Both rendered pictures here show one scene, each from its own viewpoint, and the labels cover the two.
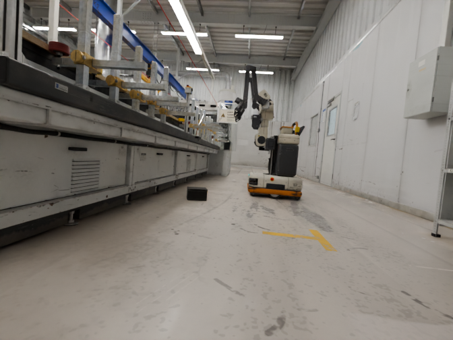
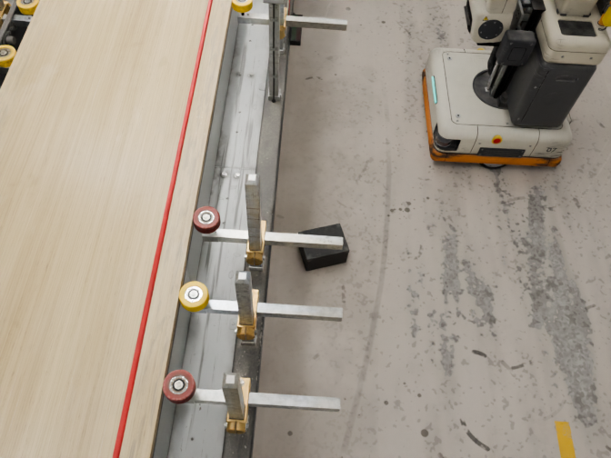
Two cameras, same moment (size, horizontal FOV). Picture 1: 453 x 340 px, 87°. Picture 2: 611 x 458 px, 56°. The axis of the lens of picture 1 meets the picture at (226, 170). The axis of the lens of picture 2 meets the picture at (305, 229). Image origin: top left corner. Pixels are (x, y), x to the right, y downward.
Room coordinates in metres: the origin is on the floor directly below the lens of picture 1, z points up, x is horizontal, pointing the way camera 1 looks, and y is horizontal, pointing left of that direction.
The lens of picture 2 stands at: (1.19, 0.53, 2.36)
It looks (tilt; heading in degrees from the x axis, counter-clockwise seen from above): 59 degrees down; 353
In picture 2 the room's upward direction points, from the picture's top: 5 degrees clockwise
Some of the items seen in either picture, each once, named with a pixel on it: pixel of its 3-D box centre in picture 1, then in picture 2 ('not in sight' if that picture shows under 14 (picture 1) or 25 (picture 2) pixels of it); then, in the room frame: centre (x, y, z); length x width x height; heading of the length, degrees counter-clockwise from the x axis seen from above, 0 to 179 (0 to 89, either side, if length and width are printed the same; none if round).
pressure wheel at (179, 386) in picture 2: not in sight; (181, 390); (1.62, 0.76, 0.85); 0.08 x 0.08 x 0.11
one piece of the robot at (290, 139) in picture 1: (282, 152); (542, 41); (3.27, -0.73, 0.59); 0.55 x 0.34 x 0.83; 176
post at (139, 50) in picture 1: (137, 84); (235, 407); (1.57, 0.62, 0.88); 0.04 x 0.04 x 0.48; 85
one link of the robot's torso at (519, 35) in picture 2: (264, 144); (495, 31); (3.22, -0.47, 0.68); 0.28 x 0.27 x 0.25; 176
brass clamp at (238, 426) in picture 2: (137, 96); (238, 405); (1.59, 0.62, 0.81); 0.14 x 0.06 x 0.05; 175
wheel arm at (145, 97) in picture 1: (146, 98); (257, 400); (1.60, 0.56, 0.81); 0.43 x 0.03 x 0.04; 85
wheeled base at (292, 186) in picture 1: (272, 183); (492, 105); (3.27, -0.64, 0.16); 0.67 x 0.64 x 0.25; 86
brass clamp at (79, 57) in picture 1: (86, 62); not in sight; (1.09, 0.66, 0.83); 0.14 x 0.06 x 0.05; 175
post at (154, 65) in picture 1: (152, 94); (246, 314); (1.82, 0.60, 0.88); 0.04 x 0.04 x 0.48; 85
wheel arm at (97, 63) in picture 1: (99, 64); not in sight; (1.10, 0.61, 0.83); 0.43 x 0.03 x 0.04; 85
